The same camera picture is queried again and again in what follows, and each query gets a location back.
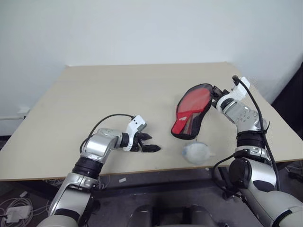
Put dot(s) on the dark rounded grey shape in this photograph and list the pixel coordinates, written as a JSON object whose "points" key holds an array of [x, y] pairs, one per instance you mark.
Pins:
{"points": [[198, 216], [143, 216]]}

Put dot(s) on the white tape scrap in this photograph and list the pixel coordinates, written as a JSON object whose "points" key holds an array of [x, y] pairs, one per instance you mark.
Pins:
{"points": [[122, 180]]}

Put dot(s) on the black table frame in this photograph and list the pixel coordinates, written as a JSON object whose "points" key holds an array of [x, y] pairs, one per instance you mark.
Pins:
{"points": [[165, 184]]}

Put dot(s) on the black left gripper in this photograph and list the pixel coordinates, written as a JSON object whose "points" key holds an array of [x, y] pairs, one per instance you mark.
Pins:
{"points": [[136, 142]]}

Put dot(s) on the black paddle case red lining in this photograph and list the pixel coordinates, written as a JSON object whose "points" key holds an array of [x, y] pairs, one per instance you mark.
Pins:
{"points": [[180, 125]]}

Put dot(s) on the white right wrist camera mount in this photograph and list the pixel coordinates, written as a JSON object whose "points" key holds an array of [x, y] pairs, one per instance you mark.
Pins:
{"points": [[239, 92]]}

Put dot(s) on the black furniture panel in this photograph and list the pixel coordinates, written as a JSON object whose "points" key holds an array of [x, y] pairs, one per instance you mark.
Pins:
{"points": [[293, 94]]}

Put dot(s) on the white power adapter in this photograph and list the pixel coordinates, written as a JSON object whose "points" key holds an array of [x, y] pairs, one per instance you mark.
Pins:
{"points": [[17, 214]]}

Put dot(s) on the red table tennis paddle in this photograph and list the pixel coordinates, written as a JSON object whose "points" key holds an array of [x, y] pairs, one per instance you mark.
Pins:
{"points": [[196, 99]]}

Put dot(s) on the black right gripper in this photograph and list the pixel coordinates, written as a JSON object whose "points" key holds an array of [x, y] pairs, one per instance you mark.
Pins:
{"points": [[219, 95]]}

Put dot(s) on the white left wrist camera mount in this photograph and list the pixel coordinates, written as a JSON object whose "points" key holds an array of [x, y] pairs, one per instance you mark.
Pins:
{"points": [[133, 125]]}

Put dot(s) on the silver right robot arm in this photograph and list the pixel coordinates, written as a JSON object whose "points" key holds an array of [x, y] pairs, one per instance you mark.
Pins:
{"points": [[246, 118]]}

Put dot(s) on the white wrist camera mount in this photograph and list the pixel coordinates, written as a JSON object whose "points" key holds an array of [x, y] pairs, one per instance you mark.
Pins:
{"points": [[133, 125], [239, 92]]}

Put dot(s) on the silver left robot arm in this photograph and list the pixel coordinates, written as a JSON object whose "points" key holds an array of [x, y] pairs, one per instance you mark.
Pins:
{"points": [[97, 146]]}

